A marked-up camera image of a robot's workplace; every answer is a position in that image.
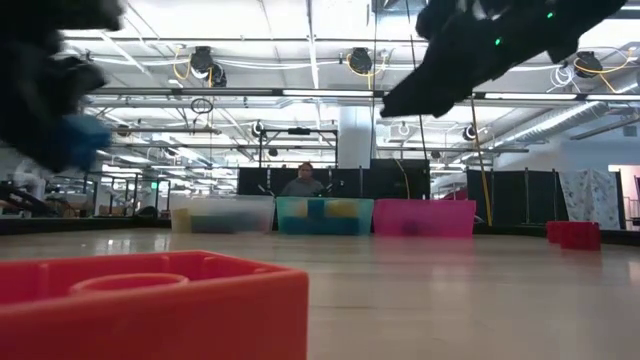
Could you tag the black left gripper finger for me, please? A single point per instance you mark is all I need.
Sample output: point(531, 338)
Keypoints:
point(45, 145)

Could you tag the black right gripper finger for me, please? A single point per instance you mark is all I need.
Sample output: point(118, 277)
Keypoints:
point(435, 92)

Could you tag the long yellow block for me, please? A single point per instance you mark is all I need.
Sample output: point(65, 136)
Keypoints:
point(181, 220)

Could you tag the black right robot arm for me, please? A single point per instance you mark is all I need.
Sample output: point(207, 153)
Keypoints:
point(602, 7)

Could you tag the white building column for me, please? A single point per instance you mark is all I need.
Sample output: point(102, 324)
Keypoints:
point(355, 135)

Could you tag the black metal rack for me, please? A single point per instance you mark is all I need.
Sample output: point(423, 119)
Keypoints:
point(125, 192)

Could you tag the red plastic bin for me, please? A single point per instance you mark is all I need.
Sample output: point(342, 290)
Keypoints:
point(440, 217)

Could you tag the black partition curtain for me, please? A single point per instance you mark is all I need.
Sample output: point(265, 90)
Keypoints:
point(510, 197)

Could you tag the teal plastic bin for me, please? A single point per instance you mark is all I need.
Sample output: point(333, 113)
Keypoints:
point(365, 215)

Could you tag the person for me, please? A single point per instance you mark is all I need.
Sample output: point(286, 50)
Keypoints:
point(302, 185)

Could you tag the white patterned cloth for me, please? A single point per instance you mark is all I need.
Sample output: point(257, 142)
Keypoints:
point(590, 192)

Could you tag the small red block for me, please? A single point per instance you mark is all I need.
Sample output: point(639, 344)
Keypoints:
point(580, 236)
point(552, 231)

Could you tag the clear plastic bin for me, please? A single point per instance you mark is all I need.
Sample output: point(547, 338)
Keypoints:
point(225, 205)

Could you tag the black partition panels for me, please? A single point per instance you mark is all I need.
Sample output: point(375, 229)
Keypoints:
point(250, 185)

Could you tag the small orange block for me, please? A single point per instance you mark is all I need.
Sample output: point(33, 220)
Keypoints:
point(150, 325)

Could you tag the silver ventilation duct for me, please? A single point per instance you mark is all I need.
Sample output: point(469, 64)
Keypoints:
point(575, 117)

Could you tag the black rig frame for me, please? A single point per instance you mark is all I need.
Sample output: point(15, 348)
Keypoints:
point(299, 131)

